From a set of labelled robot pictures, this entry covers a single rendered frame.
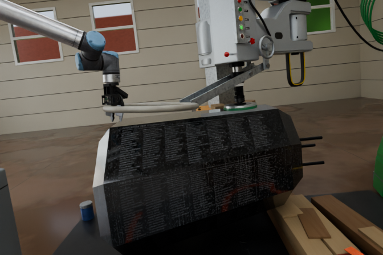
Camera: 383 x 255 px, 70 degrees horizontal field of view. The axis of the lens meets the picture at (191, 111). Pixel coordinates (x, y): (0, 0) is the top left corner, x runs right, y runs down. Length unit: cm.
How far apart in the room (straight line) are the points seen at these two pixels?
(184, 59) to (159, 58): 68
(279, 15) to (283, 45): 20
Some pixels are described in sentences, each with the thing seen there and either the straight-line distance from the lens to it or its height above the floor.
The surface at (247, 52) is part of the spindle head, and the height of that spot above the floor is 120.
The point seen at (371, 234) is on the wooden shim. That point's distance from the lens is 196.
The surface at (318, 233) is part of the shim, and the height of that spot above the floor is 21.
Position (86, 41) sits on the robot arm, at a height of 129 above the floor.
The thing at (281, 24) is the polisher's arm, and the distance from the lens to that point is 206.
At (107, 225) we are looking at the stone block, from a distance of 158.
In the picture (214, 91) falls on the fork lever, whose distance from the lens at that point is 160.
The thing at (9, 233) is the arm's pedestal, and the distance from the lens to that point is 117.
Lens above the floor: 109
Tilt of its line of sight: 7 degrees down
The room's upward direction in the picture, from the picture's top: 6 degrees counter-clockwise
